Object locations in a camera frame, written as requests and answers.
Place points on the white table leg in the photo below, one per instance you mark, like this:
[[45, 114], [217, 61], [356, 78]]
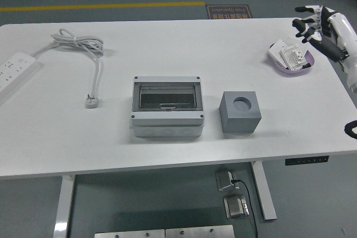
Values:
[[64, 207], [265, 193]]

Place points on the grey cube holder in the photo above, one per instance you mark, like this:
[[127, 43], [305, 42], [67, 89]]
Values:
[[240, 121]]

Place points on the purple plastic tray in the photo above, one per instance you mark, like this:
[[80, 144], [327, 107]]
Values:
[[293, 73]]

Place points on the black table control panel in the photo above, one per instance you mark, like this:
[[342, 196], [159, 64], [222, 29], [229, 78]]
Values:
[[306, 160]]

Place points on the white power strip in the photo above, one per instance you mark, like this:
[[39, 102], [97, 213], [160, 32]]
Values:
[[14, 68]]

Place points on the brown floor sign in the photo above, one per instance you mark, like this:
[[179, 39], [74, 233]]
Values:
[[228, 12]]

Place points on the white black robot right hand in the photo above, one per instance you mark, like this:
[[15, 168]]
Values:
[[343, 29]]

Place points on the transparent hinged box lid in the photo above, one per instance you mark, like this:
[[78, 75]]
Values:
[[167, 93]]

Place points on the white printed socket module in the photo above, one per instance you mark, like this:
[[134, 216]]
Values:
[[293, 57]]

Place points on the metal floor box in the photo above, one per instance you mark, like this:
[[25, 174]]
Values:
[[224, 179], [235, 207]]

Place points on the white square socket box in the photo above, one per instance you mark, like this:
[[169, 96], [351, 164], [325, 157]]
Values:
[[276, 51]]

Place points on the small black part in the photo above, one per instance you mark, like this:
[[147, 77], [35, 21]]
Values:
[[306, 66]]

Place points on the metal base plate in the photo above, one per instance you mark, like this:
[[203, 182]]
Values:
[[128, 234], [199, 232]]

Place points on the grey plastic junction box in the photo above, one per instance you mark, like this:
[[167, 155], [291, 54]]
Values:
[[167, 129]]

